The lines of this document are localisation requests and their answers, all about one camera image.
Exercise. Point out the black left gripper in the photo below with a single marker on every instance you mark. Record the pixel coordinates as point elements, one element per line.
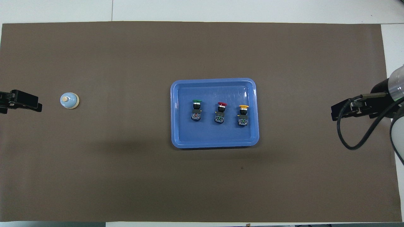
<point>5,101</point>

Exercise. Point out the light blue call bell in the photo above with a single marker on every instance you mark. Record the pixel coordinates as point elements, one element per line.
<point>69,101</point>

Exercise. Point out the brown table mat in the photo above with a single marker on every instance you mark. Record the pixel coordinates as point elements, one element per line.
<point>126,173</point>

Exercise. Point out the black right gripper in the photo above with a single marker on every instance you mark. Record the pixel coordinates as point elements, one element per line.
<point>380,105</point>

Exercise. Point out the green push button switch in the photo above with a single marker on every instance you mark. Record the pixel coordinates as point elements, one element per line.
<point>196,115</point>

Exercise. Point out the yellow push button switch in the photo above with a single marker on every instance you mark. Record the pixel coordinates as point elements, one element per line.
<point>242,119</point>

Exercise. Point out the red push button switch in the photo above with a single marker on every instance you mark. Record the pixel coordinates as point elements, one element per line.
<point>220,117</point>

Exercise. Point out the blue plastic tray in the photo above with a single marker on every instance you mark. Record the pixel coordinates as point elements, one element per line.
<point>214,135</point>

